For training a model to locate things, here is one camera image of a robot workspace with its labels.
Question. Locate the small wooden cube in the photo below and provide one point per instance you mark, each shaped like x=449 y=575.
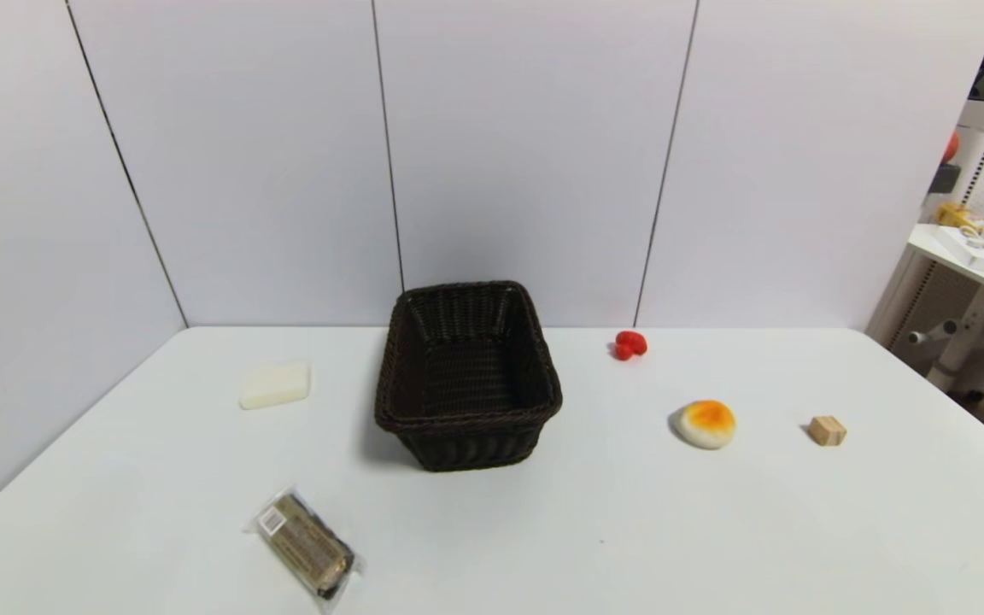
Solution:
x=827 y=430

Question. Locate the dark brown wicker basket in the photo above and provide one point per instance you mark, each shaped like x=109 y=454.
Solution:
x=466 y=427

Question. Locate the yellow small object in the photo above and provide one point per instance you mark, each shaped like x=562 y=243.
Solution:
x=953 y=214

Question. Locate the red toy strawberry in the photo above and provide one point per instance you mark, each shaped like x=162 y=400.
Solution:
x=631 y=343

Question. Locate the white soap block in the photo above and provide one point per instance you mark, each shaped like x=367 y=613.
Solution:
x=275 y=386

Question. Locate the white bun with orange top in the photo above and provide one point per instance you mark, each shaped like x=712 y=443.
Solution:
x=705 y=424

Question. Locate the wrapped brown snack bar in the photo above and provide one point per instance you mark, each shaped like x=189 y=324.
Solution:
x=306 y=545

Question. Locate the white side desk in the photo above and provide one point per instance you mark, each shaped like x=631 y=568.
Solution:
x=936 y=243

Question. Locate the white power strip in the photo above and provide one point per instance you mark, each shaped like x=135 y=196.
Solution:
x=966 y=249

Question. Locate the orange ball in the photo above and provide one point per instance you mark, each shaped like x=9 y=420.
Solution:
x=951 y=147

